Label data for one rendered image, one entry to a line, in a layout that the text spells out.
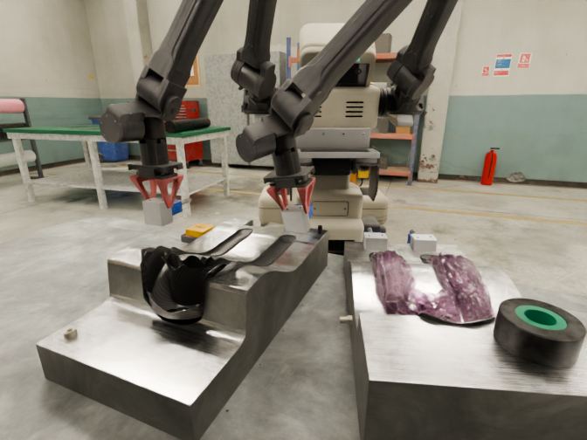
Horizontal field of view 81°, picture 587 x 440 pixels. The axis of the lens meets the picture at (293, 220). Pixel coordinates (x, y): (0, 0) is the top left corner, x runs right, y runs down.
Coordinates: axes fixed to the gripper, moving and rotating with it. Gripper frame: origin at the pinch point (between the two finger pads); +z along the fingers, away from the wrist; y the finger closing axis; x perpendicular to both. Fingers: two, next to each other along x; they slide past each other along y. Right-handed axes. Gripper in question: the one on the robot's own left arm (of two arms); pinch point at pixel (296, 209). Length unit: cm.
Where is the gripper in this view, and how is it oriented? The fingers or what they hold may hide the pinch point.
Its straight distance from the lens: 78.8
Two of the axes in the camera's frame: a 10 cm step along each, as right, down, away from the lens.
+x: 3.7, -4.3, 8.2
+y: 9.1, -0.1, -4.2
